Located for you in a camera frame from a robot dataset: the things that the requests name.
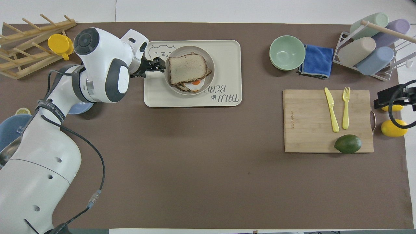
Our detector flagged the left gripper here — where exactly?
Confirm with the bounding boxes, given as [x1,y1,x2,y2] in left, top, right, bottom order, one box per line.
[130,54,166,79]

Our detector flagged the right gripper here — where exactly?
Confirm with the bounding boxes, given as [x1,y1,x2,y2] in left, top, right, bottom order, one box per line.
[391,85,410,106]

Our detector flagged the grey white plate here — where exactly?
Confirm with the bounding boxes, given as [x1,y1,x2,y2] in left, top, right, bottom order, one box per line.
[164,45,215,96]

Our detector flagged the blue plate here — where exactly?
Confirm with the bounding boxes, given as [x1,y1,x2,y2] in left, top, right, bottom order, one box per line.
[67,102,94,115]

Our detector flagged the brown bread slice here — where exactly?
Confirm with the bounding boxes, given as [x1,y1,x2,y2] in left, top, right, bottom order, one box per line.
[169,67,212,92]
[168,52,208,85]

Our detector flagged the blue cup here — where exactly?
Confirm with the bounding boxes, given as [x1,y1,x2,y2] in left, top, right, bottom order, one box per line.
[357,46,394,76]

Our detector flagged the fried egg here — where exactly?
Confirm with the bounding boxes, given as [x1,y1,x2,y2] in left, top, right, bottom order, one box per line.
[187,79,206,93]

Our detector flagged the yellow plastic fork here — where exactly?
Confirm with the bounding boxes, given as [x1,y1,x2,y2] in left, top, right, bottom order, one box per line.
[342,87,351,130]

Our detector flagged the beige cup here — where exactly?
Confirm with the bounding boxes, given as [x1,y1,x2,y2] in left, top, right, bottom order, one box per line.
[338,37,376,66]

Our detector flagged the wooden rod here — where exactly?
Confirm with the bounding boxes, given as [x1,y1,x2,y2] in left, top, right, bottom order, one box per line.
[360,20,416,44]

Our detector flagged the purple cup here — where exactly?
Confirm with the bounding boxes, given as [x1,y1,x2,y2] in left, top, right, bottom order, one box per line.
[370,19,410,48]

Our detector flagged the yellow plastic knife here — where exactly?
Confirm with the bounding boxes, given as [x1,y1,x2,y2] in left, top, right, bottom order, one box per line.
[324,87,340,133]

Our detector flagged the cream printed tray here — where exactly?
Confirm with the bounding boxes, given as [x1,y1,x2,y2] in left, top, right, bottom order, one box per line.
[144,40,242,108]

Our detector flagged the green avocado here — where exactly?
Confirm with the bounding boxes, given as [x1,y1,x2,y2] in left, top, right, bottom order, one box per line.
[334,134,362,154]

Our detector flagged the green cup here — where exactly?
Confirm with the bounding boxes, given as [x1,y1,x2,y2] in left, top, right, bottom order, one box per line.
[350,12,389,39]

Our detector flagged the blue cloth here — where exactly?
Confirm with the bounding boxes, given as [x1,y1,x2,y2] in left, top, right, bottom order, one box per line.
[298,44,334,79]

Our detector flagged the wooden cutting board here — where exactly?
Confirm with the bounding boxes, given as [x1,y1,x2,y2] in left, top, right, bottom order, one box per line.
[283,89,377,153]

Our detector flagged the yellow plastic cup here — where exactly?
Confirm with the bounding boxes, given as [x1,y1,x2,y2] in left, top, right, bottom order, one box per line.
[48,34,74,61]

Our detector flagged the green bowl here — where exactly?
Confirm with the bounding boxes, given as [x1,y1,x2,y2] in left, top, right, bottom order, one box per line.
[269,35,306,71]

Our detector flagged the wooden dish rack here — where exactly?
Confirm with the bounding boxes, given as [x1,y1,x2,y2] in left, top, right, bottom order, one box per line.
[0,14,77,80]

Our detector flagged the blue bowl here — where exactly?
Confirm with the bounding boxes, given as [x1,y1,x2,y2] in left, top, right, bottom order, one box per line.
[0,114,32,153]

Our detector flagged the steel bowl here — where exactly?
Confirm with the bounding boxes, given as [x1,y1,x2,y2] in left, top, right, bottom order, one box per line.
[0,142,20,168]

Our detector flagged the black cable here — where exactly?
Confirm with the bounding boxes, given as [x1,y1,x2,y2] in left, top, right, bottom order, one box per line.
[24,68,106,234]
[388,80,416,130]

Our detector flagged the white wire rack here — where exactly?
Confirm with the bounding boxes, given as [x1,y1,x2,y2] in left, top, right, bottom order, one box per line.
[332,20,416,82]

